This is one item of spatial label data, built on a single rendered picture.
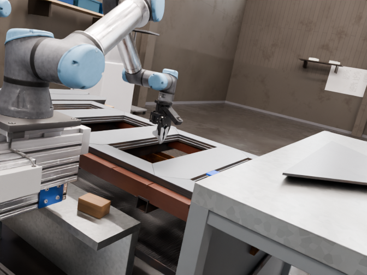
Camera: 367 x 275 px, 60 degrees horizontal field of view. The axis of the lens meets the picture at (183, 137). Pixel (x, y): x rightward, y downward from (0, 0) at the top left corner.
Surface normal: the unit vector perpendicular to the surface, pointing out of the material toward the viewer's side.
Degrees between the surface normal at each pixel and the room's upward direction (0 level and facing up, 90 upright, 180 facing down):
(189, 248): 90
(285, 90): 90
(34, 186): 90
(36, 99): 72
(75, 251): 90
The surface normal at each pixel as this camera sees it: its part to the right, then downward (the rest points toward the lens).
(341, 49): -0.51, 0.11
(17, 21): 0.84, 0.28
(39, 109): 0.79, -0.01
